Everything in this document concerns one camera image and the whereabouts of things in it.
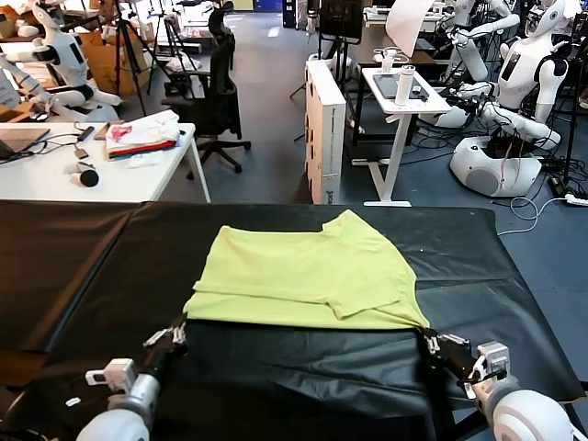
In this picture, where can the white humanoid robot raised arm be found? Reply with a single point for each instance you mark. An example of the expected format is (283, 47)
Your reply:
(473, 55)

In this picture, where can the black power strip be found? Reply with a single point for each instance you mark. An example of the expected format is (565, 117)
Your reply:
(557, 185)

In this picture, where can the white tissue packet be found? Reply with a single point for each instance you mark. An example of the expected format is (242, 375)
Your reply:
(144, 161)

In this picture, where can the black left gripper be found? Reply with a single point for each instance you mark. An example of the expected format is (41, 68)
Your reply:
(163, 360)

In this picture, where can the black light stand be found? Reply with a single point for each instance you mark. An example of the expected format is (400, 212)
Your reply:
(572, 115)

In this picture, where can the white standing desk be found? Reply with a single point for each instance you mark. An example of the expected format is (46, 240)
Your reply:
(399, 110)

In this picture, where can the long white table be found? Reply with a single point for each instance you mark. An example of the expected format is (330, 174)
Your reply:
(46, 179)

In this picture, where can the small white desk gadget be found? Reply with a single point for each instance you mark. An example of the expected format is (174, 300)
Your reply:
(388, 59)

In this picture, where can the large black table cover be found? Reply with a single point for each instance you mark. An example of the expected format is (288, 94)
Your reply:
(298, 367)

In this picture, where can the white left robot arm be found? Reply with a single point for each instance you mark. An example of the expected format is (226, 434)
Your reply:
(119, 422)

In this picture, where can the stack of folded clothes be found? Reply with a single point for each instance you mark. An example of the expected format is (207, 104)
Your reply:
(142, 135)

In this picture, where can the yellow-green t-shirt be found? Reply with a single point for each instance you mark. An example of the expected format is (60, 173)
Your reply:
(303, 271)

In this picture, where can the tall white cardboard box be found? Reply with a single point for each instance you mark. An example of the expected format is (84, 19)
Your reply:
(328, 133)

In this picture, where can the black usb hub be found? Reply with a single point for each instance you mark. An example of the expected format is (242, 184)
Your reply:
(86, 133)

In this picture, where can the white humanoid robot left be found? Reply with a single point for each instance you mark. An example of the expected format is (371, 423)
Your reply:
(69, 55)

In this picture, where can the tall black tripod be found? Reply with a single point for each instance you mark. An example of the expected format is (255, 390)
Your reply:
(120, 32)

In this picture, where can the dark brown table cover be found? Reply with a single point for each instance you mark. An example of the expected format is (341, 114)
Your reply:
(55, 275)

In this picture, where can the grey laptop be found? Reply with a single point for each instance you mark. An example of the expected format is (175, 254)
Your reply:
(20, 140)

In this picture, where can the curved white sheet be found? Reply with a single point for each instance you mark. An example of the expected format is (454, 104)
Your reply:
(406, 27)

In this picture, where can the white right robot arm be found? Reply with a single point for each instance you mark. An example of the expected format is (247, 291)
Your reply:
(519, 418)

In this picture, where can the dark tablet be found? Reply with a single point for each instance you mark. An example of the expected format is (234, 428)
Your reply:
(386, 85)

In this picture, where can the short black tripod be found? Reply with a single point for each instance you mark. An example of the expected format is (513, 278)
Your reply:
(171, 23)

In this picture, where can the black monitor on stand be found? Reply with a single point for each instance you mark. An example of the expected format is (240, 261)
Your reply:
(340, 18)

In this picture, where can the black round speaker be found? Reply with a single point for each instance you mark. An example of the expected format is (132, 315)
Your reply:
(90, 178)

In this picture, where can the white humanoid robot right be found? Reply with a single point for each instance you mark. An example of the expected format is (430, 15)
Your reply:
(523, 73)

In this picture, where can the brown cardboard box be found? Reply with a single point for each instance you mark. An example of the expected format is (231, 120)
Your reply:
(105, 64)

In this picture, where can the white power strip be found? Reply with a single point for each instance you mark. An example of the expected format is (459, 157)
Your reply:
(576, 199)

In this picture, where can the black office chair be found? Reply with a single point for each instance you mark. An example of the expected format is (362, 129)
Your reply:
(222, 92)

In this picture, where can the white thermos bottle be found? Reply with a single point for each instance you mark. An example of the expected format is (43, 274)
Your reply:
(404, 87)

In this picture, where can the white humanoid robot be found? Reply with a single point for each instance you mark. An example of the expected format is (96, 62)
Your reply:
(523, 73)
(69, 55)

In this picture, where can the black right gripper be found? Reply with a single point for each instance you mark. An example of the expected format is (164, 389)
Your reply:
(455, 356)

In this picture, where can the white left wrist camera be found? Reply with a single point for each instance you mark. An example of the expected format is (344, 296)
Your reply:
(112, 374)

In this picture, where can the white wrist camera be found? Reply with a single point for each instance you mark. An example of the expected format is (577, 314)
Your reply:
(112, 374)
(494, 358)

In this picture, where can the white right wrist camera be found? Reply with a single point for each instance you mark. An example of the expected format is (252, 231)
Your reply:
(494, 358)

